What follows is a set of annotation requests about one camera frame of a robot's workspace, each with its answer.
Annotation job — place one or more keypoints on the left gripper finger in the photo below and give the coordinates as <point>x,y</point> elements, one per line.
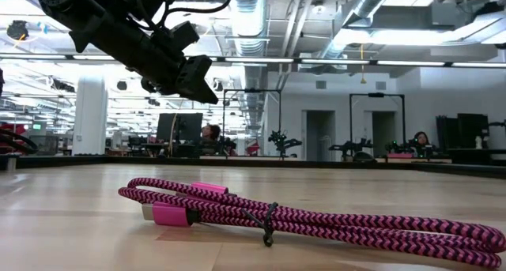
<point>195,77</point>

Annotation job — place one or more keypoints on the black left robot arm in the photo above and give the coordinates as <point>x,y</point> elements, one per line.
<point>59,2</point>

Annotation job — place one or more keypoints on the black background robot arm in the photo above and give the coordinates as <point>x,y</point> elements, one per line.
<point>350,146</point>
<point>403,146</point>
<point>281,140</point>

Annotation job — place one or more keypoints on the black monitor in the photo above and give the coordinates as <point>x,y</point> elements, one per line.
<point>180,126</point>

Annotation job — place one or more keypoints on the person behind monitor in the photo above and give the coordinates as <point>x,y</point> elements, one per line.
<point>211,132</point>

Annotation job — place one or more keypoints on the ceiling light strip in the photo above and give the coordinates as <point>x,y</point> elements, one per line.
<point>259,60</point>
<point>478,65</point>
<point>335,62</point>
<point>411,63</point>

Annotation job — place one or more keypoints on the white column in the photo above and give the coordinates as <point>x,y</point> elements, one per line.
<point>90,117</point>

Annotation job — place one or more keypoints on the grey door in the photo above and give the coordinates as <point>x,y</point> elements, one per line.
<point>381,132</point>
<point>319,136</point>

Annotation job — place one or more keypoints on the pink tray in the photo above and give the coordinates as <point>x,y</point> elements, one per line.
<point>400,155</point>

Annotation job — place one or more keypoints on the person at robot station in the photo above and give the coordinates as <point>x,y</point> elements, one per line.
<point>421,138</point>

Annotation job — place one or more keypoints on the black folded panels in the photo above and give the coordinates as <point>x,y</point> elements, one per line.
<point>462,130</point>

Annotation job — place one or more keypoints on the white bottle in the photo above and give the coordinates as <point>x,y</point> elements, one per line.
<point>478,142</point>

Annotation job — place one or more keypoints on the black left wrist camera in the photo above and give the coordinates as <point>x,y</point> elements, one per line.
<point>183,36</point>

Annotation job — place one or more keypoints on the black gantry frame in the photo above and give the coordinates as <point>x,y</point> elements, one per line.
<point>376,95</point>
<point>251,91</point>

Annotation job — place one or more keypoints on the silver ventilation duct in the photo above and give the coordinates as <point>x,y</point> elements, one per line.
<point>363,6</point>
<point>249,26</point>

